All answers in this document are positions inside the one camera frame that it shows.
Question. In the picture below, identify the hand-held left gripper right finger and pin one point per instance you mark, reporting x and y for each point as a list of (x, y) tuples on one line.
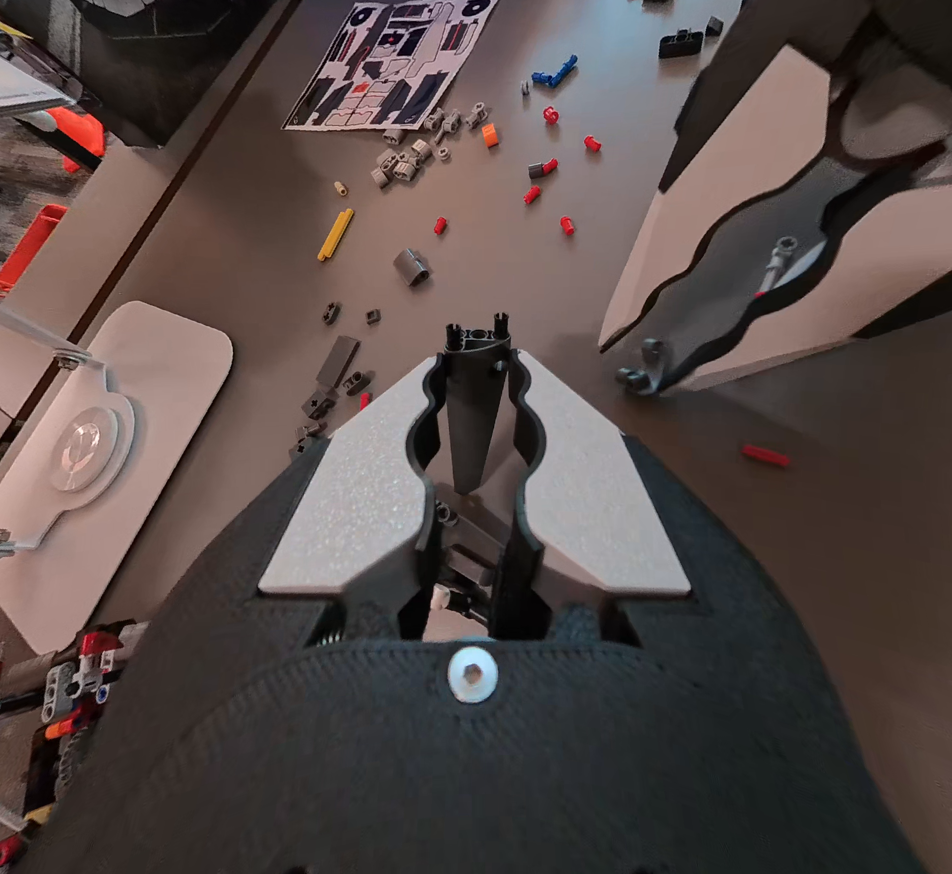
[(602, 517)]

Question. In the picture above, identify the lego sticker sheet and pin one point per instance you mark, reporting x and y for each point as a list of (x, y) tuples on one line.
[(401, 63)]

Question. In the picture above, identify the long red lego pin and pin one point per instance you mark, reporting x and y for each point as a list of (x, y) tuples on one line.
[(766, 455)]

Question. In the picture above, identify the dark grey tapered lego panel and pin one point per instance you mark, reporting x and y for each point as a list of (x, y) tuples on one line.
[(468, 405)]

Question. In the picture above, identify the pile of light grey connectors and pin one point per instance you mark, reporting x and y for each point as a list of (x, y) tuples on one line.
[(405, 164)]

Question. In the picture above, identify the light grey lego connector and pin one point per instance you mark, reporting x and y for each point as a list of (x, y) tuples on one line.
[(785, 247)]

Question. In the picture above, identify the scattered small red lego bushes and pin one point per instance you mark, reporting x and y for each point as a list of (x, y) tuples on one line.
[(567, 225)]

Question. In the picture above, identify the grey blue lego wing assembly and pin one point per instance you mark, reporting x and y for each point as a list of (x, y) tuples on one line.
[(468, 539)]

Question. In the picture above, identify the dark grey lego panel piece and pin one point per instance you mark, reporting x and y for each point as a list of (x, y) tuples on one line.
[(639, 379)]

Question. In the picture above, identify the white metal stand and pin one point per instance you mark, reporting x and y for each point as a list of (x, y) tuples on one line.
[(171, 368)]

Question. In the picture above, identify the large black grey lego model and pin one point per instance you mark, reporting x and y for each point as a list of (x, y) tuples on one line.
[(82, 658)]

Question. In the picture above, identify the orange lego piece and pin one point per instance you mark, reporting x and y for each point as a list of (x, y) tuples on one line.
[(489, 135)]

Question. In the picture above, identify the grey double lego connector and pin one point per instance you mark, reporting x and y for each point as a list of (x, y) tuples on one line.
[(413, 268)]

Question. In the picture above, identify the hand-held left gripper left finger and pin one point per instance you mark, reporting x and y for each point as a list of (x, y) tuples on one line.
[(349, 517)]

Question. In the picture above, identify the blue angled lego beam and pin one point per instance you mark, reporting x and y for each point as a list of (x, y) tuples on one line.
[(554, 75)]

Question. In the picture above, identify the cluster of dark grey pieces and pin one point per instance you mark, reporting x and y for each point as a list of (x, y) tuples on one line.
[(312, 405)]

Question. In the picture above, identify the long grey lego axle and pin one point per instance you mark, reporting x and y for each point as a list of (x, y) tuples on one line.
[(773, 272)]

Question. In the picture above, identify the grey lego pin connector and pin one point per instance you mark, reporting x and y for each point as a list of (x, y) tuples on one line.
[(357, 382)]

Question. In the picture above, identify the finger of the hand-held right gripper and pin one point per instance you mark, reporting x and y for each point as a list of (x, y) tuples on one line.
[(855, 286), (744, 145)]

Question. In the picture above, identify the yellow lego axle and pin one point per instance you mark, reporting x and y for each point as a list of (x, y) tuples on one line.
[(335, 234)]

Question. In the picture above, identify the dark grey flat lego tile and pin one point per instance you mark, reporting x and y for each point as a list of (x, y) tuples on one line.
[(338, 361)]

